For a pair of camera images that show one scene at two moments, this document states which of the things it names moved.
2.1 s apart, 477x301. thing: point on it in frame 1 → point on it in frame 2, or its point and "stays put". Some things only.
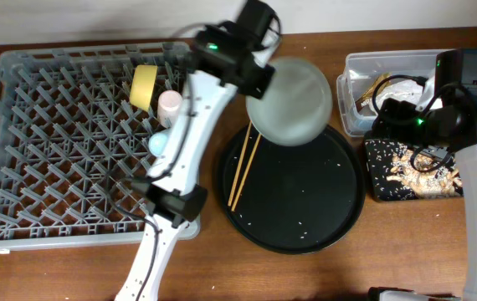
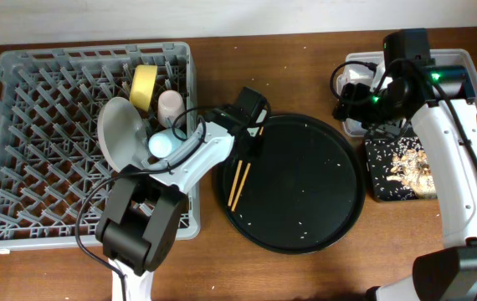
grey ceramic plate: (295, 105) → (122, 134)
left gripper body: (261, 95) → (254, 152)
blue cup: (158, 143) stays put
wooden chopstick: (246, 171) stays put
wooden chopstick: (240, 165) stays put
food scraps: (425, 176) stays put
